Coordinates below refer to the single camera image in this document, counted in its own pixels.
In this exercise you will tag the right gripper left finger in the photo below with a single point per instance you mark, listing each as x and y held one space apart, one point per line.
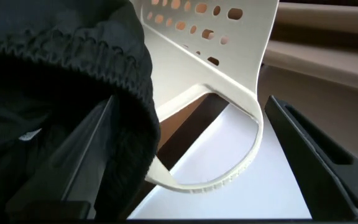
79 180

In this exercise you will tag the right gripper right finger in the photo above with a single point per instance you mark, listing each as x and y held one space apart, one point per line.
331 177

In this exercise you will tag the black shorts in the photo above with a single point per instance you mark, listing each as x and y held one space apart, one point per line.
57 37

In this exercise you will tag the white laundry basket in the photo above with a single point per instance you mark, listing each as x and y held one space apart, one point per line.
228 62

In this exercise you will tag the brown curtain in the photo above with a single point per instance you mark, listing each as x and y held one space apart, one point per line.
328 18

